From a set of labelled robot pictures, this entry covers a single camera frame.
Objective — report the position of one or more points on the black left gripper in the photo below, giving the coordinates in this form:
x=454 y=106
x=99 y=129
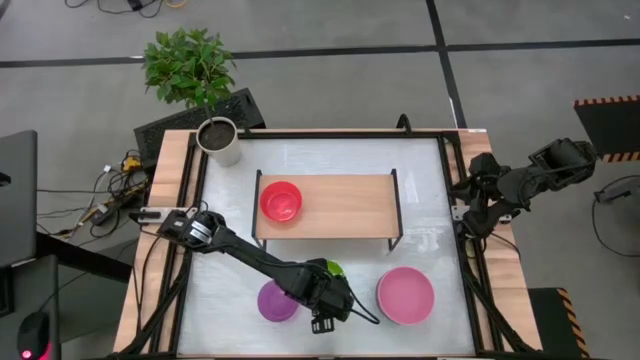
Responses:
x=325 y=295

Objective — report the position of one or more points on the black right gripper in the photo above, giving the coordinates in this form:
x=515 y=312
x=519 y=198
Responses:
x=482 y=172

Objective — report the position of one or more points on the magenta translucent bowl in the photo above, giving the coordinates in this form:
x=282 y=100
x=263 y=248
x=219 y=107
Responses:
x=272 y=305

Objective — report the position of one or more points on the green translucent bowl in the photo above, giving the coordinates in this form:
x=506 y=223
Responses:
x=336 y=269

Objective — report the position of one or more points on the pink matte bowl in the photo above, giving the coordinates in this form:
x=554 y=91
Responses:
x=405 y=295

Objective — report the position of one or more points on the orange-red translucent bowl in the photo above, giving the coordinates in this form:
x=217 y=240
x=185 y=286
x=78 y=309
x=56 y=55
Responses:
x=280 y=202

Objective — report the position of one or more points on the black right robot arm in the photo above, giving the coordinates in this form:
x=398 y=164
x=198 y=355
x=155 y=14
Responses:
x=550 y=170

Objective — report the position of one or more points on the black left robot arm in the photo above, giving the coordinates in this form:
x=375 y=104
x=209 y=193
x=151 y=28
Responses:
x=245 y=252

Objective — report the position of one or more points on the black clamp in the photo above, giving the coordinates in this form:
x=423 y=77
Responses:
x=404 y=124

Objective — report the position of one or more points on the black hazard-striped mat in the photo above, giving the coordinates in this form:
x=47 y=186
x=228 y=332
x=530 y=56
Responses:
x=550 y=325
x=610 y=125

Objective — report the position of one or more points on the grey foot pedal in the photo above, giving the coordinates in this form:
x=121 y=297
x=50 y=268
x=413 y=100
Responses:
x=620 y=190

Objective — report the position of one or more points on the white plant pot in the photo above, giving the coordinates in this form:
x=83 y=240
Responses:
x=227 y=152

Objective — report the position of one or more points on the black power strip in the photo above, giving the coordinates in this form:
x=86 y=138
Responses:
x=107 y=212

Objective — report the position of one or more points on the black perforated panel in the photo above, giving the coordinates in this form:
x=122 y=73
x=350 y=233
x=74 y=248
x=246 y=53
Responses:
x=170 y=132

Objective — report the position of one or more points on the yellow plug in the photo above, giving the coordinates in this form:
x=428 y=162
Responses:
x=131 y=163

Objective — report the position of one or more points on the black desk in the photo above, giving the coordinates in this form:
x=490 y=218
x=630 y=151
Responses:
x=75 y=255

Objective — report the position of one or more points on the green leafy plant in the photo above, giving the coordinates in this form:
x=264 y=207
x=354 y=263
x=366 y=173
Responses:
x=187 y=70

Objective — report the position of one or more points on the black computer mouse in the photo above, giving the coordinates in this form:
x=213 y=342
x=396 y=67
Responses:
x=32 y=335

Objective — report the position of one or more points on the dark grey monitor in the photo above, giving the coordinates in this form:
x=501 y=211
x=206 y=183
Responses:
x=17 y=200

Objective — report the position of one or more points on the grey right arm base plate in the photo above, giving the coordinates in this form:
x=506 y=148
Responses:
x=457 y=212

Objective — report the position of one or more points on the wooden shelf with black frame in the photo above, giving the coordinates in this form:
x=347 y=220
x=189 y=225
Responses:
x=345 y=205

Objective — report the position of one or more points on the black table frame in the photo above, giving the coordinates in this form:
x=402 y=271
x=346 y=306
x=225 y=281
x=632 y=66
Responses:
x=320 y=135

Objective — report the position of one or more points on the grey left arm base plate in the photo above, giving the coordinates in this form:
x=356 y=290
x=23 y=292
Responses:
x=150 y=216

